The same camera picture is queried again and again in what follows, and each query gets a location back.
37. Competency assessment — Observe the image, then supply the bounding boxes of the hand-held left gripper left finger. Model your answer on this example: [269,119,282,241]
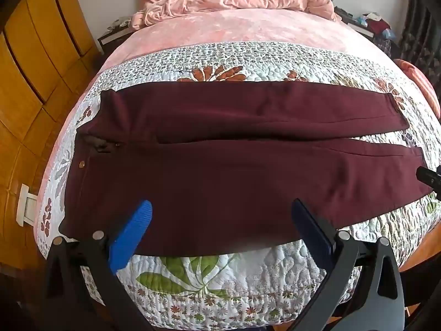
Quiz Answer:
[43,199,154,331]

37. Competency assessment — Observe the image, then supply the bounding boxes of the dark patterned curtain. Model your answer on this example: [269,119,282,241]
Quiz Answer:
[396,0,441,88]

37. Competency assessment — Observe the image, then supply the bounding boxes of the wooden wardrobe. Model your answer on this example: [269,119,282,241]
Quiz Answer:
[0,0,101,261]

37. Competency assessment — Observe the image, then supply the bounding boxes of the orange striped pillow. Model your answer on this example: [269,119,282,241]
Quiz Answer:
[394,58,441,122]

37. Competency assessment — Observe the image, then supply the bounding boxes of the red cloth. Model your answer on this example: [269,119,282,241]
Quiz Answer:
[367,19,391,35]

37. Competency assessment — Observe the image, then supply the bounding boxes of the cluttered dark nightstand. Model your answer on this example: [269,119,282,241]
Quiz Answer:
[334,5,394,47]

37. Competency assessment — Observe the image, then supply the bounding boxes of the maroon pants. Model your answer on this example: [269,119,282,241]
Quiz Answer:
[58,82,435,258]

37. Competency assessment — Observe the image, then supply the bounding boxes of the white plastic box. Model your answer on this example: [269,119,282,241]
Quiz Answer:
[15,183,39,227]

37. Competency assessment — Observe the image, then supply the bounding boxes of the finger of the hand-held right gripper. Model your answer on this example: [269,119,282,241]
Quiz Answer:
[416,165,441,201]

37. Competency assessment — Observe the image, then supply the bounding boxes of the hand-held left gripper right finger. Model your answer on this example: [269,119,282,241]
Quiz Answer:
[291,198,405,331]

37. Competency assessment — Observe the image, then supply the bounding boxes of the white floral quilt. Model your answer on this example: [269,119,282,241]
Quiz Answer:
[34,41,441,328]

